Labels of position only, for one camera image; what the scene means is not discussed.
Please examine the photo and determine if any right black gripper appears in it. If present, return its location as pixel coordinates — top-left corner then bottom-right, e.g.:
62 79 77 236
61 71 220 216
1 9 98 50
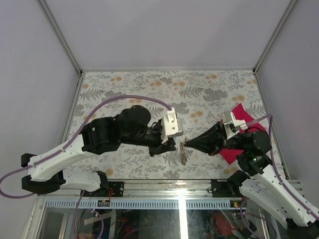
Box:
184 120 245 155

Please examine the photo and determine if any silver keyring bunch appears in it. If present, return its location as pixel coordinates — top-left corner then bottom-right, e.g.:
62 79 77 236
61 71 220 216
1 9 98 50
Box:
179 141 187 166

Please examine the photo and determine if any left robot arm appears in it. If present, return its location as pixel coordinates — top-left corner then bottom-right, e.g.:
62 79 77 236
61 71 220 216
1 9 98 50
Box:
21 105 183 197

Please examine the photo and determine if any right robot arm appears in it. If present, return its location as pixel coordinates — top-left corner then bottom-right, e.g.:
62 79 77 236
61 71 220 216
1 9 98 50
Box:
184 122 319 239

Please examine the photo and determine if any pink cloth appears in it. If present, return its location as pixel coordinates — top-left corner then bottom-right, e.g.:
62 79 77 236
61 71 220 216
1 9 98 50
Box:
219 103 266 164

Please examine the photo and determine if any floral table mat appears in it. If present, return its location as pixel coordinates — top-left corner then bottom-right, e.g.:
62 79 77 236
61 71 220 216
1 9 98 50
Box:
69 70 266 179

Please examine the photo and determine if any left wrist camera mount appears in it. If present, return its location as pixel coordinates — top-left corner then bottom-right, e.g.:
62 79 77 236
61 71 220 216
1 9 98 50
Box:
160 108 183 144

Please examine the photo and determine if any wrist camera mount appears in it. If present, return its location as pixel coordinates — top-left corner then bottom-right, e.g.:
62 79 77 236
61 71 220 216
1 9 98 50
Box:
221 111 248 140
160 108 183 144

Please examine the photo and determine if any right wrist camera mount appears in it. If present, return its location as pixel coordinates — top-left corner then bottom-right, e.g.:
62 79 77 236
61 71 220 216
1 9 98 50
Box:
221 111 248 140

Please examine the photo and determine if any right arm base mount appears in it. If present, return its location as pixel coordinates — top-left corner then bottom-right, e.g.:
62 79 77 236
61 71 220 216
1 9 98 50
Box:
211 178 244 198

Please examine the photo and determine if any aluminium front rail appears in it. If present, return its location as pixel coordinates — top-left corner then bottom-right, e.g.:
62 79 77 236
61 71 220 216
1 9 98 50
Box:
37 179 306 201

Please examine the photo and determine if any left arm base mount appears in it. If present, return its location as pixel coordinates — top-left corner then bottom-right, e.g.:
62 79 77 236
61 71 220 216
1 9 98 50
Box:
95 181 125 198

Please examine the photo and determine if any slotted cable duct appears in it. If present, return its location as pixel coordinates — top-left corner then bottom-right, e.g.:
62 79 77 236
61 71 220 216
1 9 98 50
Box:
46 199 235 210

